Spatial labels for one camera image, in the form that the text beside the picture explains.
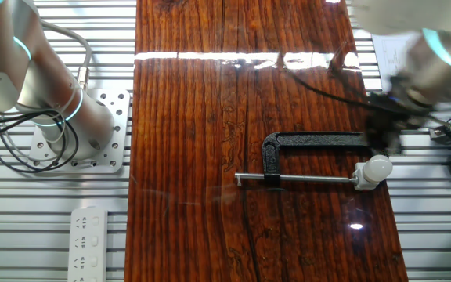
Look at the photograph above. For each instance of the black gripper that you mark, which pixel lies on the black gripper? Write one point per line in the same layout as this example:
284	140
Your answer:
401	107

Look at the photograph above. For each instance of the white light bulb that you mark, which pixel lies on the white light bulb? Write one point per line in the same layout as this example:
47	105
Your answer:
378	169

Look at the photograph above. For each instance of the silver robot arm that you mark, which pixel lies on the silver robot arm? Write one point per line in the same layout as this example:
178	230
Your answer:
53	98

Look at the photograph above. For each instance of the white bulb socket adapter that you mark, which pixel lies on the white bulb socket adapter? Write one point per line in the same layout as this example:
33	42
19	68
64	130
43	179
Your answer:
362	180

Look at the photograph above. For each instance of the printed paper sheets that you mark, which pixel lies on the printed paper sheets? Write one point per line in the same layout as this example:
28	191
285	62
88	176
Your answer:
392	58

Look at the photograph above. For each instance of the black C-clamp with steel screw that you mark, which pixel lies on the black C-clamp with steel screw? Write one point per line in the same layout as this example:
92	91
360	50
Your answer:
272	156

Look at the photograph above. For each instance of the brown wooden board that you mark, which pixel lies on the brown wooden board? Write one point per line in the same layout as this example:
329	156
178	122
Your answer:
194	156

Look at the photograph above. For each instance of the white power strip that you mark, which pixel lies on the white power strip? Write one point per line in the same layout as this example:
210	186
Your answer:
87	246

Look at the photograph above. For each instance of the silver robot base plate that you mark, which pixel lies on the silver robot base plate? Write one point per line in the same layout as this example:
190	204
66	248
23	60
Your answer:
117	129

